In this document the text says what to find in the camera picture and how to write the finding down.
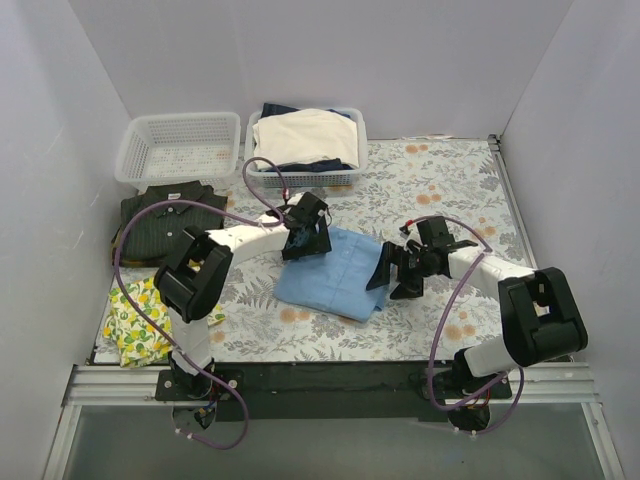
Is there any light blue long sleeve shirt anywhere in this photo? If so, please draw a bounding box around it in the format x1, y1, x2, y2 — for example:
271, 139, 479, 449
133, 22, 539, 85
274, 227, 388, 323

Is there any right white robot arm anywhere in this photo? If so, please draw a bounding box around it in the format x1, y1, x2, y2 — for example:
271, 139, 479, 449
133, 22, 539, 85
366, 216, 588, 399

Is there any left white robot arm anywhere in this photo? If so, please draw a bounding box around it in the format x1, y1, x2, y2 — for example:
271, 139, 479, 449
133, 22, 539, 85
154, 192, 331, 400

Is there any floral table mat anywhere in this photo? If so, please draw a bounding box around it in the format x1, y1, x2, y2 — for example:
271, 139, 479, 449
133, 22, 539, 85
210, 140, 532, 362

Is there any right white plastic basket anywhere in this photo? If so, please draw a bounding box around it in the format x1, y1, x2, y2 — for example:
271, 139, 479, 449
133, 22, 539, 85
247, 107, 369, 188

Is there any white plastic basket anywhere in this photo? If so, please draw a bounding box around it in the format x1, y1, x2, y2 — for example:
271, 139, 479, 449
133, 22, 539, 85
247, 107, 369, 188
114, 112, 241, 191

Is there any navy folded garment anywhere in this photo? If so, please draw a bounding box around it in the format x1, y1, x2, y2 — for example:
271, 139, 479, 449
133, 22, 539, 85
261, 102, 354, 174

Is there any cream folded garment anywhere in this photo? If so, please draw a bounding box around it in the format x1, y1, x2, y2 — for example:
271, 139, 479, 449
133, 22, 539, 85
252, 108, 361, 171

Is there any left white plastic basket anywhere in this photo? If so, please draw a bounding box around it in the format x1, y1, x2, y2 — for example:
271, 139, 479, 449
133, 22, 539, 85
114, 112, 241, 191

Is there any dark striped folded shirt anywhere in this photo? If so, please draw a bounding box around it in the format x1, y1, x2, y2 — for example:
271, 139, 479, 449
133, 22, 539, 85
120, 181, 228, 260

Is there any lemon print folded shirt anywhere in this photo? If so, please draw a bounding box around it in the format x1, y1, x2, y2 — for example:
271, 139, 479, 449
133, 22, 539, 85
102, 277, 227, 370

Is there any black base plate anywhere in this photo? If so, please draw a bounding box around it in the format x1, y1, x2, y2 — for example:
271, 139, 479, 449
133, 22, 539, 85
154, 361, 491, 422

